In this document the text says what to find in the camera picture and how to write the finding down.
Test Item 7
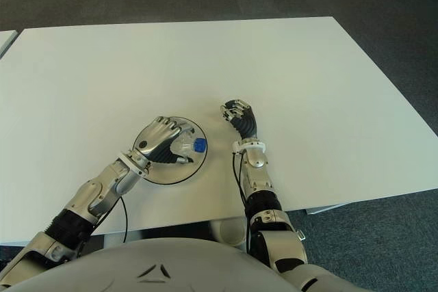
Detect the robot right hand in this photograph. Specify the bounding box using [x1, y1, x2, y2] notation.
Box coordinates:
[219, 99, 257, 142]

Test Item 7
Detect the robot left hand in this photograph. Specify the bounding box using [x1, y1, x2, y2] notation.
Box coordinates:
[131, 116, 196, 165]

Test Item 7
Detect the clear bottle with blue cap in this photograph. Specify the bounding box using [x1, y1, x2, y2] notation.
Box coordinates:
[170, 127, 208, 159]

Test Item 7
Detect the white plate with black rim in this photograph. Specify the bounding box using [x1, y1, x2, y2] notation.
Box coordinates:
[131, 116, 208, 185]

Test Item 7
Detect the white round robot leg shell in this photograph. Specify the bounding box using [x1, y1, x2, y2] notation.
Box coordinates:
[210, 219, 247, 245]

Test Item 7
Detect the white table foot bar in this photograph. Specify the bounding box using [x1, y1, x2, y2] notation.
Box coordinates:
[306, 202, 357, 217]

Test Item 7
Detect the grey robot torso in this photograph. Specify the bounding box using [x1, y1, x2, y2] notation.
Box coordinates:
[6, 237, 377, 292]

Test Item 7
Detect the neighbouring white table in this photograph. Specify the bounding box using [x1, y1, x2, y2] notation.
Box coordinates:
[0, 30, 18, 60]

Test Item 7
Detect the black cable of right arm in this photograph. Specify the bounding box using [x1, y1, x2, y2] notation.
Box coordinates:
[231, 153, 250, 248]

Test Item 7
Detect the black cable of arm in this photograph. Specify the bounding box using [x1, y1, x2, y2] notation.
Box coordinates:
[118, 195, 130, 244]
[231, 153, 250, 248]

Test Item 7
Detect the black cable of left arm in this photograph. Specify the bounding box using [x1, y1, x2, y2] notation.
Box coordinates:
[118, 195, 130, 244]

